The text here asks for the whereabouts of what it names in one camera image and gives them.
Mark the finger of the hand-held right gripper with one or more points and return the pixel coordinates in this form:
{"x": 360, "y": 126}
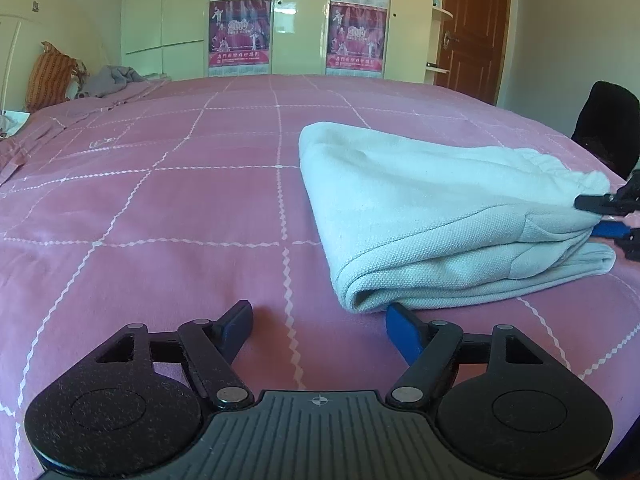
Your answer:
{"x": 610, "y": 230}
{"x": 595, "y": 203}

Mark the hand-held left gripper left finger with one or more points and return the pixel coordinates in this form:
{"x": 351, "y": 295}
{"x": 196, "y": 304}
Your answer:
{"x": 240, "y": 322}

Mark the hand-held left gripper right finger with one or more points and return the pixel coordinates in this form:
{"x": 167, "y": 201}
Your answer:
{"x": 402, "y": 332}

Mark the white pants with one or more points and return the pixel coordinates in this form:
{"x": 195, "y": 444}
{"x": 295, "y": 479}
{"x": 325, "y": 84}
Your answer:
{"x": 425, "y": 200}

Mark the black chair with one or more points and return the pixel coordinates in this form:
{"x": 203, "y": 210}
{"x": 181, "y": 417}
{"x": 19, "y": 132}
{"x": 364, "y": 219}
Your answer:
{"x": 605, "y": 120}

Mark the pink checked bed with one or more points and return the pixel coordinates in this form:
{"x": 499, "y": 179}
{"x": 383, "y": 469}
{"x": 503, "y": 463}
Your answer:
{"x": 175, "y": 210}

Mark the brown wooden door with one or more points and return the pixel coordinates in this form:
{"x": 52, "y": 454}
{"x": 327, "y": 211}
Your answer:
{"x": 475, "y": 25}

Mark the cream corner shelf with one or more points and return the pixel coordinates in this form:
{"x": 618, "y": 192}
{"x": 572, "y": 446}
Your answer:
{"x": 440, "y": 12}

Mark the grey cloth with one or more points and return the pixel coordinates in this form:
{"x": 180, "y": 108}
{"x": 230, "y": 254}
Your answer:
{"x": 112, "y": 80}

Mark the pink quilt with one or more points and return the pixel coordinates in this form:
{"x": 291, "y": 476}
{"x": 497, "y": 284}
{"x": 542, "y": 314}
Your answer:
{"x": 45, "y": 130}

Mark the cream wardrobe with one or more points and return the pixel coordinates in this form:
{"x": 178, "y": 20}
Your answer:
{"x": 300, "y": 20}

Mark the orange cushion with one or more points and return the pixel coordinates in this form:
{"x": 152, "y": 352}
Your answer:
{"x": 47, "y": 77}

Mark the white bed headboard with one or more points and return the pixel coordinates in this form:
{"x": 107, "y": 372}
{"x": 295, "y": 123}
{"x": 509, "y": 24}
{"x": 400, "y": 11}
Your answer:
{"x": 15, "y": 60}

